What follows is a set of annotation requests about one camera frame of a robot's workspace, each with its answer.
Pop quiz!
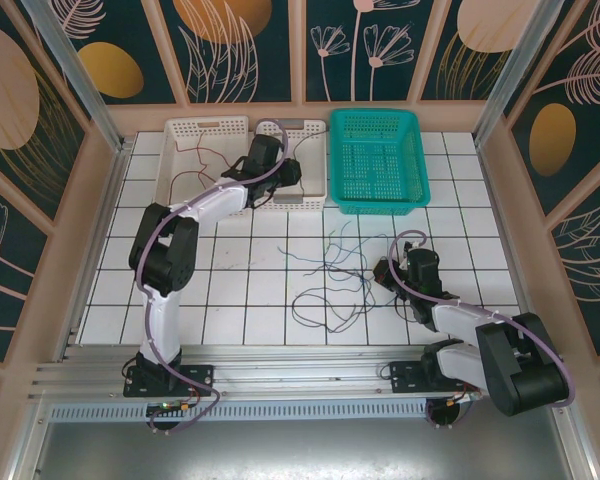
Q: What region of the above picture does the aluminium side rail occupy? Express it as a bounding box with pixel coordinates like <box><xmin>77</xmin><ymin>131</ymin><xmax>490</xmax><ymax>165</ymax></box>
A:
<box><xmin>54</xmin><ymin>137</ymin><xmax>134</xmax><ymax>361</ymax></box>
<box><xmin>474</xmin><ymin>137</ymin><xmax>546</xmax><ymax>331</ymax></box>

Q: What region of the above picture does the aluminium corner post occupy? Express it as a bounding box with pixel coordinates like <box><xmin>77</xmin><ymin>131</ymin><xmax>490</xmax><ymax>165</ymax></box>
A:
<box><xmin>472</xmin><ymin>0</ymin><xmax>566</xmax><ymax>146</ymax></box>
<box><xmin>19</xmin><ymin>0</ymin><xmax>134</xmax><ymax>154</ymax></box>

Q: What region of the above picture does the white basket with grey handles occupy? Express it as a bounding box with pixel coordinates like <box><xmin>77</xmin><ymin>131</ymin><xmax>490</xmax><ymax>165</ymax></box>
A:
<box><xmin>249</xmin><ymin>118</ymin><xmax>329</xmax><ymax>213</ymax></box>

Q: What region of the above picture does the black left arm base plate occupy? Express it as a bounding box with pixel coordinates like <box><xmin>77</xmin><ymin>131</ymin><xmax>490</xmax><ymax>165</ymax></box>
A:
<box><xmin>123</xmin><ymin>363</ymin><xmax>216</xmax><ymax>399</ymax></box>

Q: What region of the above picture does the thin black wire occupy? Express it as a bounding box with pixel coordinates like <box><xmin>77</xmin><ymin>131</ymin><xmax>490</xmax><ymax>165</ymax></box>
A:
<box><xmin>290</xmin><ymin>269</ymin><xmax>376</xmax><ymax>335</ymax></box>
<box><xmin>288</xmin><ymin>128</ymin><xmax>332</xmax><ymax>199</ymax></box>

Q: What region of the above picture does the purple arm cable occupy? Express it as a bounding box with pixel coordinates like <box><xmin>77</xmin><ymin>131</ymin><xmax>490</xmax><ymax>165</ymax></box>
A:
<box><xmin>134</xmin><ymin>118</ymin><xmax>289</xmax><ymax>434</ymax></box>
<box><xmin>387</xmin><ymin>229</ymin><xmax>577</xmax><ymax>410</ymax></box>

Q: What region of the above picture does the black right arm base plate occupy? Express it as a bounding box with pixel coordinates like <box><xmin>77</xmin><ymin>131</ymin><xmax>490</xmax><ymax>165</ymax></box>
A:
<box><xmin>388</xmin><ymin>360</ymin><xmax>431</xmax><ymax>396</ymax></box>

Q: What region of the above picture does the large white plastic basket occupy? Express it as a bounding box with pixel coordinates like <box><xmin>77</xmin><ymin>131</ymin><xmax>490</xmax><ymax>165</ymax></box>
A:
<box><xmin>154</xmin><ymin>115</ymin><xmax>254</xmax><ymax>219</ymax></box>

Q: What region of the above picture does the slotted grey cable duct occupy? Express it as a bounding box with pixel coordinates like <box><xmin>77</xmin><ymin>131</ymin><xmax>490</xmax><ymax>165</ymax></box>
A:
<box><xmin>49</xmin><ymin>403</ymin><xmax>431</xmax><ymax>424</ymax></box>

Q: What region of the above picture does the thin red wire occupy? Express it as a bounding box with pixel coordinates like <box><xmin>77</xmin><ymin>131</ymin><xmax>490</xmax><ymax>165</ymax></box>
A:
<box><xmin>168</xmin><ymin>158</ymin><xmax>241</xmax><ymax>204</ymax></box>
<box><xmin>173</xmin><ymin>130</ymin><xmax>207</xmax><ymax>169</ymax></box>

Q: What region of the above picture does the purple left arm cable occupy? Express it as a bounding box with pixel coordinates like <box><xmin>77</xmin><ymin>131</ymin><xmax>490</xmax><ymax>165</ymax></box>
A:
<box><xmin>134</xmin><ymin>118</ymin><xmax>289</xmax><ymax>434</ymax></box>

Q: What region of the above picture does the teal plastic basket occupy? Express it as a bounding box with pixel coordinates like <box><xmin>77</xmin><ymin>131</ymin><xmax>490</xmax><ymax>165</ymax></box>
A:
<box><xmin>328</xmin><ymin>108</ymin><xmax>432</xmax><ymax>217</ymax></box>

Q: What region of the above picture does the small board with coloured wires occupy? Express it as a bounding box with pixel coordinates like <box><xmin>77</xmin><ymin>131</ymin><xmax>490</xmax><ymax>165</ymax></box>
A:
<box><xmin>427</xmin><ymin>382</ymin><xmax>484</xmax><ymax>426</ymax></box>
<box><xmin>149</xmin><ymin>384</ymin><xmax>204</xmax><ymax>416</ymax></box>

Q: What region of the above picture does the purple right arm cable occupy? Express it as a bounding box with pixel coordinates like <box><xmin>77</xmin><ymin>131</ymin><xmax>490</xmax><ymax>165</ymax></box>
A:
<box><xmin>387</xmin><ymin>229</ymin><xmax>577</xmax><ymax>410</ymax></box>

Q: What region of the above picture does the grey metal plate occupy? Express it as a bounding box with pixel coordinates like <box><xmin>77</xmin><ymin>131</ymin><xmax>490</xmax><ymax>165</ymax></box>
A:
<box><xmin>9</xmin><ymin>399</ymin><xmax>596</xmax><ymax>480</ymax></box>

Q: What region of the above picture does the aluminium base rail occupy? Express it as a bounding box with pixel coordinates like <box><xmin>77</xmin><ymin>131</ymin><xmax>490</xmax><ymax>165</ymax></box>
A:
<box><xmin>29</xmin><ymin>342</ymin><xmax>486</xmax><ymax>401</ymax></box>

